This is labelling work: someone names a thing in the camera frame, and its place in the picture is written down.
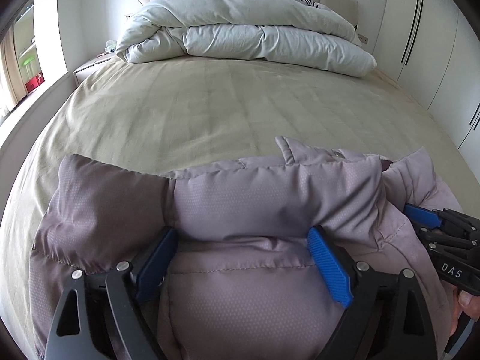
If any wall power socket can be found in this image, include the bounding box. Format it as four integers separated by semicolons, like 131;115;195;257
357;33;368;45

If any white wardrobe with dark handles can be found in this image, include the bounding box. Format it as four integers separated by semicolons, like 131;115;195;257
373;0;479;175

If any mauve quilted down coat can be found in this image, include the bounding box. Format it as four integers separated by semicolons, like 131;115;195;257
29;136;459;359

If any white folded duvet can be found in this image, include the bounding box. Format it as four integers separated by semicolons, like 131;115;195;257
116;0;377;77

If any white bedside table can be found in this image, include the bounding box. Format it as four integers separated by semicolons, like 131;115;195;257
73;52;115;86

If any right hand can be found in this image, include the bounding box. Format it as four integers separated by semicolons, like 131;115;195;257
450;287;480;336

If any beige curtain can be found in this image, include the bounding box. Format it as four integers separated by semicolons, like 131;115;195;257
1;27;27;111

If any white wall shelf unit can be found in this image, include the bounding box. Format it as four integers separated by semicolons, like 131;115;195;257
13;0;42;86

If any beige bed with sheet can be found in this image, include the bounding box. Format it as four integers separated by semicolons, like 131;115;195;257
1;57;479;359

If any red box on sill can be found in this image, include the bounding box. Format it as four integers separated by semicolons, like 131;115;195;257
25;72;45;94

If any green lamp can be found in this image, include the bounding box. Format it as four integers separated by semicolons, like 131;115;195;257
21;55;36;81

